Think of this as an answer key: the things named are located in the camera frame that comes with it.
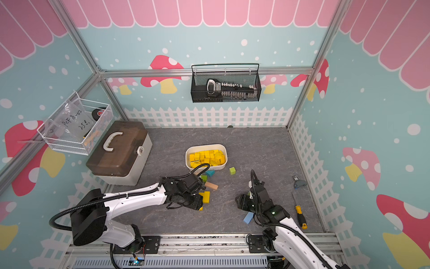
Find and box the black tape roll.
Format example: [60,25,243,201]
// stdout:
[91,107,106,121]

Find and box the teal triangular block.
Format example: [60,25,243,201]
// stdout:
[206,170,215,177]

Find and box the short yellow block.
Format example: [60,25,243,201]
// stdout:
[200,191,211,204]

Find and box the black wire mesh basket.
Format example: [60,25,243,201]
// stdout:
[190,63,262,103]

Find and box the clear wire wall basket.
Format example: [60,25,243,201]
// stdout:
[37,92,114,156]

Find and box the white oval plastic tub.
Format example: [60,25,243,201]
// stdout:
[185,144,228,170]

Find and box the grey blue clamp tool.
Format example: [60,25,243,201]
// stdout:
[292,175,307,189]

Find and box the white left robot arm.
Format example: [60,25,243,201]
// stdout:
[49,163,211,252]

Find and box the tan slanted block centre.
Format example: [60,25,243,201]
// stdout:
[205,182,218,191]

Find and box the brown lidded storage box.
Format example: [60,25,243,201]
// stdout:
[86,121,152,186]

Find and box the light blue block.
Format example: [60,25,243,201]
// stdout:
[243,212,254,225]

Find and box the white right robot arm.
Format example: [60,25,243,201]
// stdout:
[235,170,349,269]

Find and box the yellow black screwdriver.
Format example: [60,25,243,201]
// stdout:
[292,192,308,230]

